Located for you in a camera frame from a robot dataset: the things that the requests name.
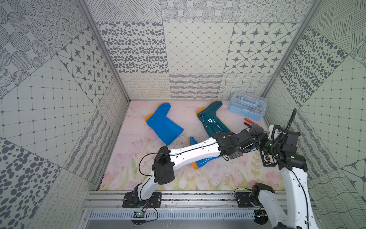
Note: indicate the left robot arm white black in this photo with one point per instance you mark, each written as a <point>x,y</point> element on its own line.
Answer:
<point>167,161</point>

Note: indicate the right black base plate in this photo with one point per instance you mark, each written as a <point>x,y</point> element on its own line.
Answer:
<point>244,200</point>

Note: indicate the light blue plastic toolbox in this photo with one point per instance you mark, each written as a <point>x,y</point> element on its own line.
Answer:
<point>248,105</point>

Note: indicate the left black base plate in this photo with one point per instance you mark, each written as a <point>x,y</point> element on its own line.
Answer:
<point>131,200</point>

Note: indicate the blue rubber boot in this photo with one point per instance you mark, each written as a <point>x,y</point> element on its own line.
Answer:
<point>165,128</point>
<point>200,163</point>

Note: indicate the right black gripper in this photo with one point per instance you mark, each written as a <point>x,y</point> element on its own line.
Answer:
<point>266,139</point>

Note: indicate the green rubber boot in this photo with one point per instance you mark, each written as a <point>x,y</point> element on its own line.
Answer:
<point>212,124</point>

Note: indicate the orange handled pliers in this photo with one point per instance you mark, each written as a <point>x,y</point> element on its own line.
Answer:
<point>249,123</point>

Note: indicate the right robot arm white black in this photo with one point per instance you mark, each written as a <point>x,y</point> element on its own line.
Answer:
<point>299,213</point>

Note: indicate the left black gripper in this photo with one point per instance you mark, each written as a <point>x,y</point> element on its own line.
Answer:
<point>256,132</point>

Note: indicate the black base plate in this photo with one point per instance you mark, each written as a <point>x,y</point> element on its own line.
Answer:
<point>131,200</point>
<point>244,200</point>

